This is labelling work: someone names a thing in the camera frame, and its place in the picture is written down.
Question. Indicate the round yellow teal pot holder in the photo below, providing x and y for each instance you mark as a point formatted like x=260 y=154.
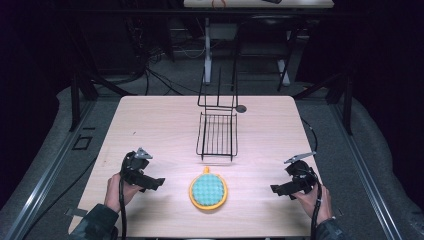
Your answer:
x=208 y=189

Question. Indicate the white table with metal legs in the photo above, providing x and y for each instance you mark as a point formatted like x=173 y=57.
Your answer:
x=246 y=36

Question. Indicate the grey tape piece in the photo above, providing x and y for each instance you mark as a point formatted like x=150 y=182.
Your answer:
x=76 y=212

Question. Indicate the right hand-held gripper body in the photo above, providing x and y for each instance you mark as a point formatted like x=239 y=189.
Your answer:
x=301 y=173

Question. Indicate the person's right hand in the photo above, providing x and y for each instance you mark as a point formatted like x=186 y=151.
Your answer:
x=316 y=203

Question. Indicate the person's left hand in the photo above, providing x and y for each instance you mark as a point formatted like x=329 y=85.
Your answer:
x=115 y=195

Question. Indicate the black metal stand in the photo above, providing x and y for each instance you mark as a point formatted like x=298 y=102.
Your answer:
x=336 y=96
x=83 y=90

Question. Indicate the black chair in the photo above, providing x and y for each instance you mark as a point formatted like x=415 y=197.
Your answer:
x=263 y=50

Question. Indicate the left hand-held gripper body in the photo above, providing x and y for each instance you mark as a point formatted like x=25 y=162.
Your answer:
x=135 y=166

